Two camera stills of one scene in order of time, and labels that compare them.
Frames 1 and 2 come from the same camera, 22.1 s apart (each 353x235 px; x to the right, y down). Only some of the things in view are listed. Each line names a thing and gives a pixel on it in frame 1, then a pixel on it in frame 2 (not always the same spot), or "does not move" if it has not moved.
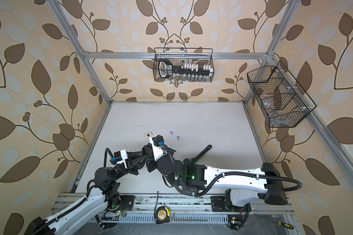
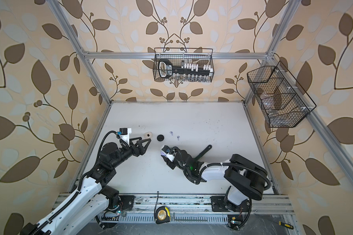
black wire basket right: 283,101 does not move
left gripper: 131,164 → 139,151
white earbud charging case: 148,134 does not move
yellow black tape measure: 162,215 does not move
